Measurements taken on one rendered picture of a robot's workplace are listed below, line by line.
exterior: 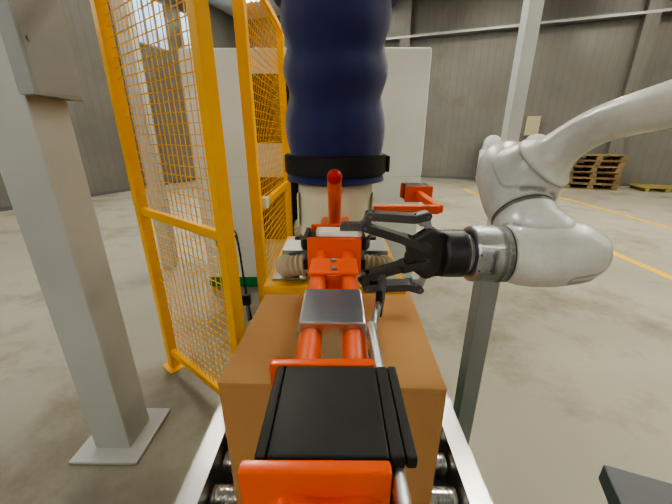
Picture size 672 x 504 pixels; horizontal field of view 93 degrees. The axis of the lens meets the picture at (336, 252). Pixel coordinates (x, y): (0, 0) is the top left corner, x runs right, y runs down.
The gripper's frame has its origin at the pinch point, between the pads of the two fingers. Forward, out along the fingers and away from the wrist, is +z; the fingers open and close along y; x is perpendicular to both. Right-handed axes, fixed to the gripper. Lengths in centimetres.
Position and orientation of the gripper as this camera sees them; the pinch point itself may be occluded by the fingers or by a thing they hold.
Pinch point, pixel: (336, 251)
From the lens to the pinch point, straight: 50.8
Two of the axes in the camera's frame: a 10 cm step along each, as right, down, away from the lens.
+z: -10.0, -0.1, 0.1
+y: -0.1, 9.4, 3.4
